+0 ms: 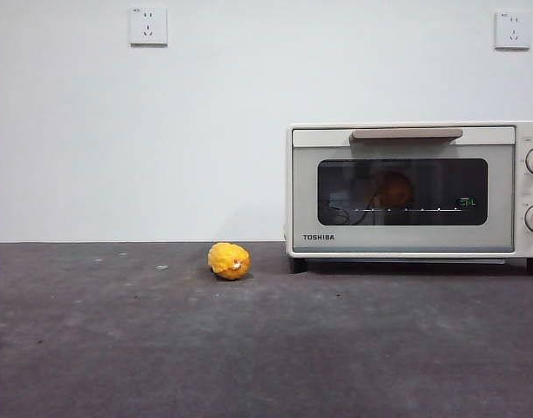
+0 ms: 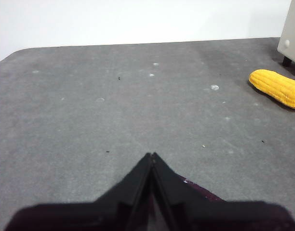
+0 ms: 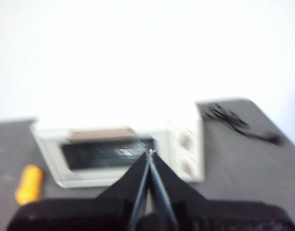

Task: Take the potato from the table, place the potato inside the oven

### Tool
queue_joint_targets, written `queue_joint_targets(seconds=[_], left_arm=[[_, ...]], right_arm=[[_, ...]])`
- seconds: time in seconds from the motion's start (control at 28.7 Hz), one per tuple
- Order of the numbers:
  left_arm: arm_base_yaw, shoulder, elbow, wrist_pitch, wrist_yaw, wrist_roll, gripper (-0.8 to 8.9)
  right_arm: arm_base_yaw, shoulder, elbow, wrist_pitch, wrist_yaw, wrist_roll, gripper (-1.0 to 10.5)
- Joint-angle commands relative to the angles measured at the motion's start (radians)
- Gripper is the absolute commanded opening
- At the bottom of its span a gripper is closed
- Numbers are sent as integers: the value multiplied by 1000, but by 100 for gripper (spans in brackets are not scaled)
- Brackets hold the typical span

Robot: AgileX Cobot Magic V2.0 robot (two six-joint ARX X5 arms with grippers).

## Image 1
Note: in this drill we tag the brown potato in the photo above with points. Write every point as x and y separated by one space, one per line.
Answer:
397 188

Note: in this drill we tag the cream Toshiba toaster oven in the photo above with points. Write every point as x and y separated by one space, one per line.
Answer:
522 244

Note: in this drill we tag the yellow bumpy toy fruit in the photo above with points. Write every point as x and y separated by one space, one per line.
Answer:
228 261

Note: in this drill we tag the white wall socket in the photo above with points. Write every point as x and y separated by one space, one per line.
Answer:
148 26
512 30

